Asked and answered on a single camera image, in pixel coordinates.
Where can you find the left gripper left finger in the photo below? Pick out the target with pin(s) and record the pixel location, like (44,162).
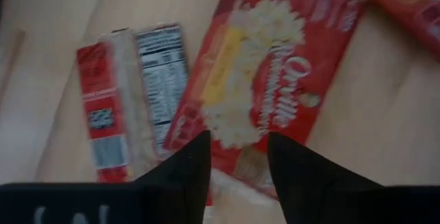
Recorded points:
(185,182)

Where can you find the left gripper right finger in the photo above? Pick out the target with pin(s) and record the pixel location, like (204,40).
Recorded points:
(309,186)

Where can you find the red Orville popcorn bag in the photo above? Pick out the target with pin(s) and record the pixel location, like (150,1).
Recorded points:
(412,11)
(275,38)
(103,90)

